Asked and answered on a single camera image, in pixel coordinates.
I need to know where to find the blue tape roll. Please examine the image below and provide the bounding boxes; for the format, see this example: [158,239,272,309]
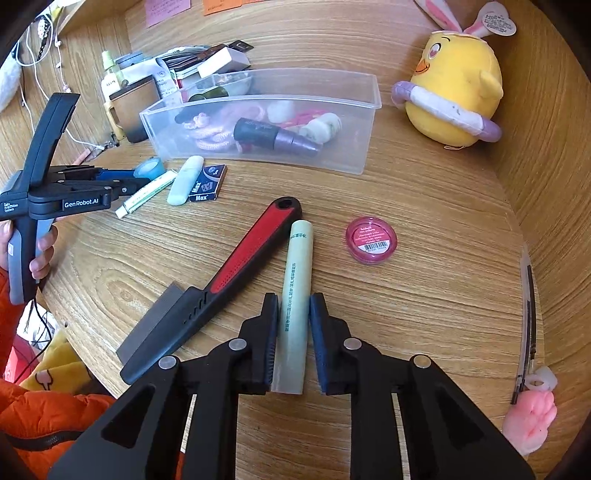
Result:
[133,157,166,181]

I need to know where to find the pale green tube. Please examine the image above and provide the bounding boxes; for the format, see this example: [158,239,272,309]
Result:
[271,220,314,395]

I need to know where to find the dark green bottle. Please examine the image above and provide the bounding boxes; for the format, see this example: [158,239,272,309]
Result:
[174,87,228,124]

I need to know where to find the pink plastic scissors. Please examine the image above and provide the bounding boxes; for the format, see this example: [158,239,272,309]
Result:
[280,109,325,132]

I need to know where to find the pink round cosmetic jar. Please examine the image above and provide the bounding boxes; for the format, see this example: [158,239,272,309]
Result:
[345,216,398,265]

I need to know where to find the white tape roll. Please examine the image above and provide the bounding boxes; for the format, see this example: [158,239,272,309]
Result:
[266,100,296,124]

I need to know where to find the person's left hand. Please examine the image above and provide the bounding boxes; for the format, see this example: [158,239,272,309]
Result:
[0,220,60,281]

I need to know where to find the white green ointment tube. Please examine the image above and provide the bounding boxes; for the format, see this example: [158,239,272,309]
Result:
[115,170,177,219]

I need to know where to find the brown cylindrical container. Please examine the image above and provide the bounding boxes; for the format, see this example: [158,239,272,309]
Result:
[109,75,161,143]

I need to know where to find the mint green case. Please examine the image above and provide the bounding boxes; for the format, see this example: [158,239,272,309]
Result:
[167,156,204,206]

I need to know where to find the pink paw squishy toy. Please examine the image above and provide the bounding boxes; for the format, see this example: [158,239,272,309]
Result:
[502,366,558,456]

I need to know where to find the blue max card pack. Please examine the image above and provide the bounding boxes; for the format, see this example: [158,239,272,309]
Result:
[188,164,228,202]

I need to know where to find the light green spray bottle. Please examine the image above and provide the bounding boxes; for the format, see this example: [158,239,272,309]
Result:
[100,49,129,142]

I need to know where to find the stack of books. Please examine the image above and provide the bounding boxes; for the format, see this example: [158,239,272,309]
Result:
[114,40,254,98]

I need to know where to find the purple highlighter tube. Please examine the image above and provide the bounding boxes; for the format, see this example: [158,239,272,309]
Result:
[233,118,322,157]

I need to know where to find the clear bowl of trinkets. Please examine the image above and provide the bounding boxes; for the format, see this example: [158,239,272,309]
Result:
[183,72,252,101]

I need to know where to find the white small box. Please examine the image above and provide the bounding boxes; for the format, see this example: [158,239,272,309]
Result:
[197,47,250,78]

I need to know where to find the pink sticky note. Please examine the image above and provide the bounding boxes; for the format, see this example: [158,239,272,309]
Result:
[144,0,191,28]

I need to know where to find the orange jacket sleeve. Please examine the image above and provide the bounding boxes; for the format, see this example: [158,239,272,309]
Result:
[0,267,187,480]

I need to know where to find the orange sticky note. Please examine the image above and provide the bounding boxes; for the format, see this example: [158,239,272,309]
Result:
[202,0,263,16]

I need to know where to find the clear plastic storage bin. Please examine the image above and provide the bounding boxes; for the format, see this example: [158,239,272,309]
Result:
[140,68,382,174]

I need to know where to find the white small bottle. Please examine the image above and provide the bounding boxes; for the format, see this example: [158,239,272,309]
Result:
[298,112,342,145]

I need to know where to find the yellow chick plush toy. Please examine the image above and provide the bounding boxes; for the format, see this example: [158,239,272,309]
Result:
[391,1,517,150]

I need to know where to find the red black handled brush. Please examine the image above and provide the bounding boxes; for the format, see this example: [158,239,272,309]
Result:
[117,197,303,385]

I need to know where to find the pink rope lanyard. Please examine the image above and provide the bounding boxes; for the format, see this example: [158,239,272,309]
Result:
[184,103,270,153]

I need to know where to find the white charging cable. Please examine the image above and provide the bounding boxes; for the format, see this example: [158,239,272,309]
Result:
[13,13,110,153]

